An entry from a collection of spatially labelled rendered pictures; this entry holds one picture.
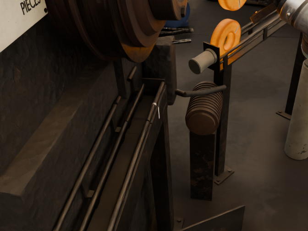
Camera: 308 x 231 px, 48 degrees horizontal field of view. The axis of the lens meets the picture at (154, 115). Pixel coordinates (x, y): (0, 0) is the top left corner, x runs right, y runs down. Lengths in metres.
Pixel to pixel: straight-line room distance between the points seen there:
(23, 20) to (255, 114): 1.70
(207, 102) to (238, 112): 0.86
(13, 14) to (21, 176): 0.26
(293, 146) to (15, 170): 1.44
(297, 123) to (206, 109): 0.61
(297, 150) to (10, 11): 1.52
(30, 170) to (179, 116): 1.55
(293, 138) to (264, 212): 0.41
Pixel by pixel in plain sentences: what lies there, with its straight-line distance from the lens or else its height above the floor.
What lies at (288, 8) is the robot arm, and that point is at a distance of 1.11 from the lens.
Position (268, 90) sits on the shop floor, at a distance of 2.35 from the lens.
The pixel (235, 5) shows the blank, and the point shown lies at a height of 0.85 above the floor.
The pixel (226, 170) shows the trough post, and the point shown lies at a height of 0.01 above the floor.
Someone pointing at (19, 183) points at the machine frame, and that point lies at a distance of 0.62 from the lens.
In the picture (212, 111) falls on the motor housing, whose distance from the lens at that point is 1.27.
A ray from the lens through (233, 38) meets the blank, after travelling 1.36.
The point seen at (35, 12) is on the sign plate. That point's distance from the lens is 0.66.
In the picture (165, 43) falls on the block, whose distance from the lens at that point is 1.12.
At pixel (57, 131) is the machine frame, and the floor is 0.87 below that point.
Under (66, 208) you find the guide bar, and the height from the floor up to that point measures 0.74.
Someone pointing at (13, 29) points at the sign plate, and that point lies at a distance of 0.61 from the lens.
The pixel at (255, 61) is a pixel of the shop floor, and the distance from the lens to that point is 2.67.
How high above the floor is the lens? 1.29
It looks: 38 degrees down
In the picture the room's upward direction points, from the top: 5 degrees counter-clockwise
